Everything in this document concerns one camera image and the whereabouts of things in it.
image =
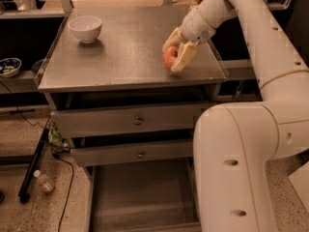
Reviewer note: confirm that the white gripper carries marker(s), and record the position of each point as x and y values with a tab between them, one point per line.
197	27

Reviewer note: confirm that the red apple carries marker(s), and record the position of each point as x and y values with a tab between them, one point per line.
169	56

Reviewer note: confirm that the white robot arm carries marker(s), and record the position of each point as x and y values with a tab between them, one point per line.
234	141

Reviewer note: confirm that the top grey drawer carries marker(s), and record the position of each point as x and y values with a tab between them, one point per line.
128	119

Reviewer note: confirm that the grey drawer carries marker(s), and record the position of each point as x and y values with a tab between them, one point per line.
134	152
147	196
128	119

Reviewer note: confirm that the grey drawer cabinet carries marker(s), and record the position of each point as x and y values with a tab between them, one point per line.
123	67

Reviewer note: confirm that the middle grey drawer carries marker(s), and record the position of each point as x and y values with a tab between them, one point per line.
134	152

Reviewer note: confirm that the bottom grey drawer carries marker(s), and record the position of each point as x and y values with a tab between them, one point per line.
147	196

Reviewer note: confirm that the grey side shelf beam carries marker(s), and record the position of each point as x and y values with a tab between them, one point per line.
239	69

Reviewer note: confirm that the white ceramic bowl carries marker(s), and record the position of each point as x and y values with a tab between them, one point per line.
86	28

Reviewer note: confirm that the green snack bag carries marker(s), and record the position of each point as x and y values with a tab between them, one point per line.
58	143

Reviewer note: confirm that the patterned small bowl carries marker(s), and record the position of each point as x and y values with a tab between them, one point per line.
9	67

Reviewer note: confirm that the white board corner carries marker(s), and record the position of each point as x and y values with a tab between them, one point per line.
300	182

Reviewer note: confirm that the black metal bar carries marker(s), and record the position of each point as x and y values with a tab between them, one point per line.
23	194

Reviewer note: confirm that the plastic water bottle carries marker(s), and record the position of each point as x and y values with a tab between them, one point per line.
45	183

